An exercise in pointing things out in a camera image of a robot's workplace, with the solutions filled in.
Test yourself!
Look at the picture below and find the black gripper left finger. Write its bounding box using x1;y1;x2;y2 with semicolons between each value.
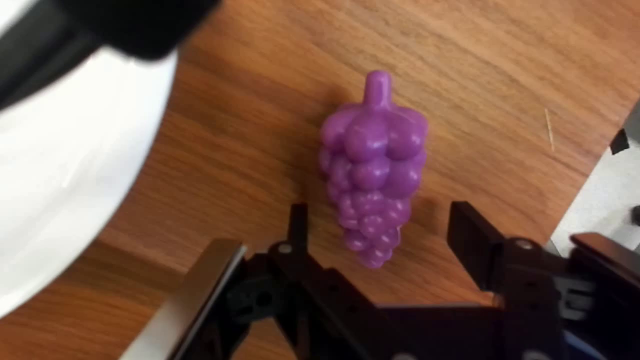
265;203;376;360

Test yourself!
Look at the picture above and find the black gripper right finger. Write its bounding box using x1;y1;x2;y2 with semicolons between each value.
445;200;563;360

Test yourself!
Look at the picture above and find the purple toy grape bunch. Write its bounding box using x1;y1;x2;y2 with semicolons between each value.
315;69;431;273

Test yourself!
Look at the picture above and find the white plastic bowl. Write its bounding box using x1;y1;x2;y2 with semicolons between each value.
0;0;180;321

